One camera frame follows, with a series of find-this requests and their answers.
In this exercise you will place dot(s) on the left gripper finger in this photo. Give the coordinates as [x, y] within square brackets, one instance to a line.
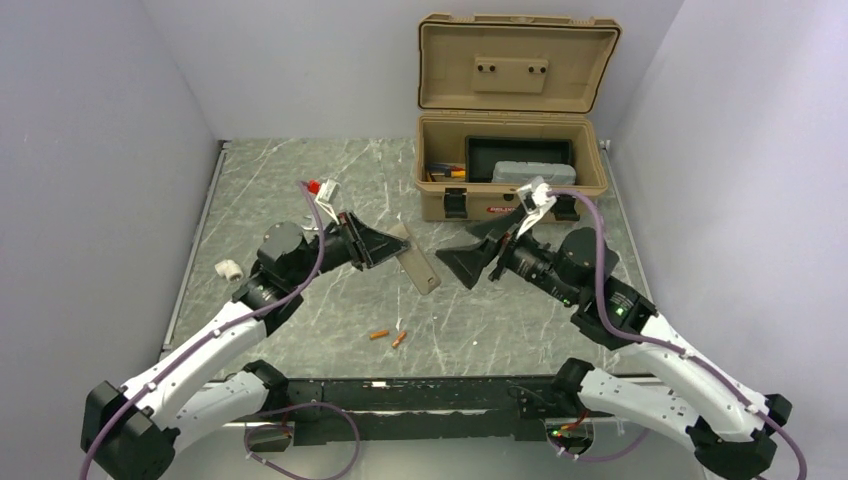
[379, 255]
[370, 241]

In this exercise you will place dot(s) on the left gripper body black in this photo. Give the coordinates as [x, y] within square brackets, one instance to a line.
[352, 241]

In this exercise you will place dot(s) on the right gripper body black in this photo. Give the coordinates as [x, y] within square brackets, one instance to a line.
[511, 254]

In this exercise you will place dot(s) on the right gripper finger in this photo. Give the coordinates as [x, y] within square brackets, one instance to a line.
[468, 262]
[500, 230]

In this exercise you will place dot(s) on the beige remote control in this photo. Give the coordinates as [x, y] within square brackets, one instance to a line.
[415, 263]

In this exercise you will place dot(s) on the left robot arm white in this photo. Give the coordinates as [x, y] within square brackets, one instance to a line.
[135, 430]

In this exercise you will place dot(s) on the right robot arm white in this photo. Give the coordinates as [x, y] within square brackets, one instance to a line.
[727, 426]

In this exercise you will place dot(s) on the white PVC elbow fitting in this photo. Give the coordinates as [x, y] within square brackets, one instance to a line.
[229, 270]

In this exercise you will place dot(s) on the silver combination wrench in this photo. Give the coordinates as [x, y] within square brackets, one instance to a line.
[310, 223]

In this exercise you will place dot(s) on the grey plastic case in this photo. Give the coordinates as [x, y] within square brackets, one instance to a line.
[515, 172]

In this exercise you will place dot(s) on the black tray in toolbox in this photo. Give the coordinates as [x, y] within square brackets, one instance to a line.
[484, 152]

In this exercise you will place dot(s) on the tan plastic toolbox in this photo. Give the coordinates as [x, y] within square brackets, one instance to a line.
[506, 76]

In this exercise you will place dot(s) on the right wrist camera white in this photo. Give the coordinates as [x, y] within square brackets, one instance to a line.
[537, 201]

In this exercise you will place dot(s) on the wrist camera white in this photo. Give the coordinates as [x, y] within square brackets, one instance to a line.
[324, 191]
[537, 201]

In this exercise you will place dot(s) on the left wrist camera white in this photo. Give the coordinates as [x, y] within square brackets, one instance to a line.
[324, 191]

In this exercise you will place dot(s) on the yellow-handled tools in toolbox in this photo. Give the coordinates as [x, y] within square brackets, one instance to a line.
[441, 172]

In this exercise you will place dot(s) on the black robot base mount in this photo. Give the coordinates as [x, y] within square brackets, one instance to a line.
[520, 407]

